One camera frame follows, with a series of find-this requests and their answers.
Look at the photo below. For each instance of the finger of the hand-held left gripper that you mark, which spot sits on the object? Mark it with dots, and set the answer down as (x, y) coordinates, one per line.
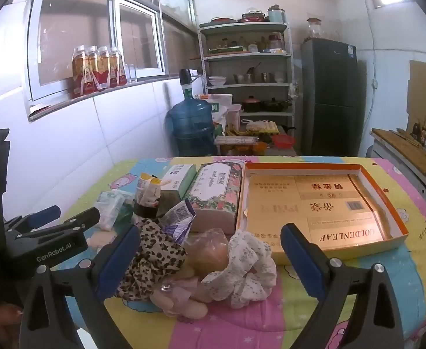
(45, 213)
(85, 219)

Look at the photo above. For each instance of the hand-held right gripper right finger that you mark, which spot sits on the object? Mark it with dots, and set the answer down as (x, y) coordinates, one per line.
(300, 261)

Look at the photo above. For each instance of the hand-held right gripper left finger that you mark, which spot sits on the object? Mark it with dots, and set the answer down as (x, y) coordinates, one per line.
(120, 261)

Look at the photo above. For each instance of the green white wipes packet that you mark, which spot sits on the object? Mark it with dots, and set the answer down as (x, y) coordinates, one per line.
(111, 207)

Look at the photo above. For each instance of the leopard print scrunchie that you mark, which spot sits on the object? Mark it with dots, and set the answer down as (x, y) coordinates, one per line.
(151, 247)

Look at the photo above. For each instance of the white floral scrunchie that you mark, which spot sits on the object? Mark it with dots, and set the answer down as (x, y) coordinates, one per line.
(245, 261)

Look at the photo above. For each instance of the orange cardboard box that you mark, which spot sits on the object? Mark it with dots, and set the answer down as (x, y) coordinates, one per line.
(325, 196)

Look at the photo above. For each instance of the purple white packet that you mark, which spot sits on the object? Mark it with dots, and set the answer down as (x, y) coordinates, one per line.
(178, 218)

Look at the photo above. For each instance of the clear bag with peach puff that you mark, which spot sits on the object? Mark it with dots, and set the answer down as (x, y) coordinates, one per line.
(207, 251)

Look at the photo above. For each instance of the beige plush toy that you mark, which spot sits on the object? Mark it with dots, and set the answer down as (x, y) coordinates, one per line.
(194, 311)

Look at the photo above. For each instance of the green white tissue box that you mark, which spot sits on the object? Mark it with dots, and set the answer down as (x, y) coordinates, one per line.
(178, 180)

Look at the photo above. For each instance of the floral tissue pack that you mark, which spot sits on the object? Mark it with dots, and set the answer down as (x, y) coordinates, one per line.
(216, 189)

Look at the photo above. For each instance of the red plastic basket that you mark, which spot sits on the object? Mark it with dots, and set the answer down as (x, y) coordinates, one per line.
(283, 141)

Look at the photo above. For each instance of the kitchen counter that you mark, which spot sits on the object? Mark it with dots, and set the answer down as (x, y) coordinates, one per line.
(398, 174)

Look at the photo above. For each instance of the dried noodle packet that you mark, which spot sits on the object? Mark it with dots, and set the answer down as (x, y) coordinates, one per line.
(236, 141)

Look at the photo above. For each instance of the bag of eggs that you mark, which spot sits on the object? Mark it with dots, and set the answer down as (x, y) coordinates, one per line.
(262, 127)

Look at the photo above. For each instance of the blue water jug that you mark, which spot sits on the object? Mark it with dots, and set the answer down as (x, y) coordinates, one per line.
(189, 123)

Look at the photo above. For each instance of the orange drink bottle red label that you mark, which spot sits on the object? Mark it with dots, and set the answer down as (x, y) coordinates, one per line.
(117, 66)
(79, 72)
(93, 67)
(105, 66)

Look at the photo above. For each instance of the clear drinking glass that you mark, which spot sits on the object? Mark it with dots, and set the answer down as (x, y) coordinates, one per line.
(131, 73)

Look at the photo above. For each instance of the wooden cutting board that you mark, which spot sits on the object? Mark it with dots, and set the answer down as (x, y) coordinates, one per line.
(405, 149)

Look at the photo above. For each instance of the black wok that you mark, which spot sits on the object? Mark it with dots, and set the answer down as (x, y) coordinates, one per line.
(276, 105)

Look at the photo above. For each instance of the white plastic pitcher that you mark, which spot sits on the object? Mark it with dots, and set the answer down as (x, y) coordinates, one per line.
(234, 116)

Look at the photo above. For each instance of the red cooking pot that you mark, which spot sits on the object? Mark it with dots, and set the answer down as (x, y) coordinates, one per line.
(251, 104)

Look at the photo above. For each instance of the dark grey refrigerator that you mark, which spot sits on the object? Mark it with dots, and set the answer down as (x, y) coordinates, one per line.
(329, 98)

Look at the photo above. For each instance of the black water pump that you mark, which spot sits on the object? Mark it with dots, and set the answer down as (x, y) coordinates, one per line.
(184, 76)

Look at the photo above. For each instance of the dark sauce bottle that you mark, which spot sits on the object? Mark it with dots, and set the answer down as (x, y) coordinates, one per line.
(416, 131)

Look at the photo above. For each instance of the white rice bag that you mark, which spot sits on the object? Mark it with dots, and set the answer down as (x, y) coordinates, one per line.
(220, 103)

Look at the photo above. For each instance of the sliding window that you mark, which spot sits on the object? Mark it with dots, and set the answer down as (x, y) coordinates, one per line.
(71, 25)

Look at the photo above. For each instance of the steel pot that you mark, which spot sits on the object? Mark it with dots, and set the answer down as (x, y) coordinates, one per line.
(251, 77)

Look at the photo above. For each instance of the white bowls stack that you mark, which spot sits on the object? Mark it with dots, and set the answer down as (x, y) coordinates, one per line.
(217, 80)

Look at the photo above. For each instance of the metal shelf rack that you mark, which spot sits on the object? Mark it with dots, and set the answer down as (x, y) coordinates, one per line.
(247, 55)

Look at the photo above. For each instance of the glass jar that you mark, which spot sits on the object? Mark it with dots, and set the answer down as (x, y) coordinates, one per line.
(315, 29)

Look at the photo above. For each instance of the teal lidded jar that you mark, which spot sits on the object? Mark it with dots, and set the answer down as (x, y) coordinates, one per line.
(275, 14)

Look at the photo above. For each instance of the red pot lid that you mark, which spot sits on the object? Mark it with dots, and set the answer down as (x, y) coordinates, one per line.
(253, 16)

